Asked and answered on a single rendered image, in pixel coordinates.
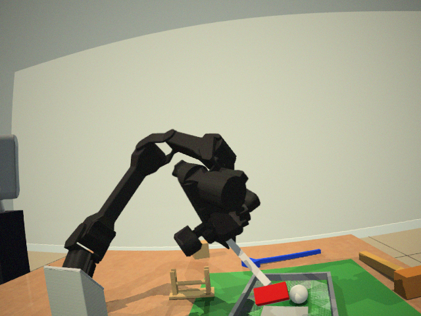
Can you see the white golf ball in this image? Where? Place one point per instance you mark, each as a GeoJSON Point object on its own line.
{"type": "Point", "coordinates": [298, 294]}

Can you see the red putter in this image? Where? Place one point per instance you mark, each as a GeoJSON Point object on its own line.
{"type": "Point", "coordinates": [269, 293]}

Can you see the tan cube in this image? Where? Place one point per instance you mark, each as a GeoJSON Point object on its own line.
{"type": "Point", "coordinates": [203, 252]}

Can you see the green putting mat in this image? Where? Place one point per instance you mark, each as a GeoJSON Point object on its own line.
{"type": "Point", "coordinates": [357, 292]}

